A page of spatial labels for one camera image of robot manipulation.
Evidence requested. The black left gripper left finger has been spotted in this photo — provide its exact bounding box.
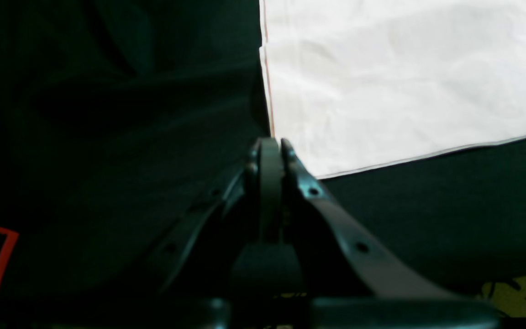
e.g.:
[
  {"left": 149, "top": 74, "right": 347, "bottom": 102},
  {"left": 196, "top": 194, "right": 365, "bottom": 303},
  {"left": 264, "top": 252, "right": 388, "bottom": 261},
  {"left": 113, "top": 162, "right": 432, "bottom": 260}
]
[{"left": 144, "top": 138, "right": 273, "bottom": 329}]

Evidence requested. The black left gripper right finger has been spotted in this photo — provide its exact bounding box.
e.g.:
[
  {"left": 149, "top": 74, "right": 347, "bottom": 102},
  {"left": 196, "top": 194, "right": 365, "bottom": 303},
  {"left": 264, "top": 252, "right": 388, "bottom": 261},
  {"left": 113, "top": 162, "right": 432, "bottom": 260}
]
[{"left": 280, "top": 139, "right": 500, "bottom": 329}]

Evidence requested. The light pink T-shirt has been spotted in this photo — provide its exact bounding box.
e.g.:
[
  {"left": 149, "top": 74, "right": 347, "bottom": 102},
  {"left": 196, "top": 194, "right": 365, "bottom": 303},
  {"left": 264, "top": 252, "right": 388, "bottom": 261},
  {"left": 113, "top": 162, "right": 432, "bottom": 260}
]
[{"left": 259, "top": 0, "right": 526, "bottom": 178}]

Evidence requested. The black table cloth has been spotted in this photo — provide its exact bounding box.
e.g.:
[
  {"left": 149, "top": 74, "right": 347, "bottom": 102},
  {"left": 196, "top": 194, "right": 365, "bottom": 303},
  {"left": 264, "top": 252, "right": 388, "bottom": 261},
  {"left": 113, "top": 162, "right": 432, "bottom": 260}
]
[{"left": 0, "top": 0, "right": 526, "bottom": 329}]

